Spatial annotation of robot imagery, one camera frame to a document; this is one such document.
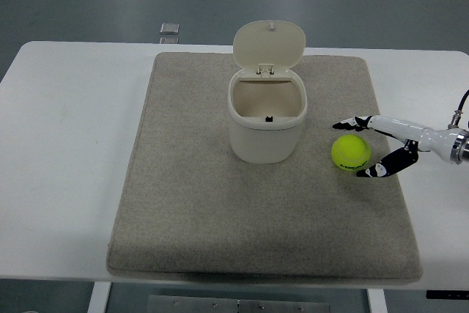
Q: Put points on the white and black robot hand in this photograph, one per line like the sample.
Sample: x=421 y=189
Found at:
x=432 y=139

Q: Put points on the yellow-green tennis ball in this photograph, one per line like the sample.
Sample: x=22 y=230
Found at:
x=350 y=151

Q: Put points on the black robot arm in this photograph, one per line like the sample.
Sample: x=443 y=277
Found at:
x=462 y=148

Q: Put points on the black table control panel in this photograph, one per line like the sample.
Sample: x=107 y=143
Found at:
x=447 y=294

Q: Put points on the cream lidded plastic bin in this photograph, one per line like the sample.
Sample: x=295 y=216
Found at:
x=264 y=140

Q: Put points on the white table leg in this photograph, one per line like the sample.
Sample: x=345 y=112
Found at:
x=98 y=298
x=376 y=301

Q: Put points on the beige fabric mat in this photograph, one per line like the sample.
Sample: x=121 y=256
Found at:
x=220 y=210

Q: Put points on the grey metal plate with screws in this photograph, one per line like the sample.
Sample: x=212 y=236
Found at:
x=238 y=305

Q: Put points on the small metal floor plate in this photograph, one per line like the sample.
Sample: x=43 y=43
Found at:
x=169 y=28
x=169 y=40

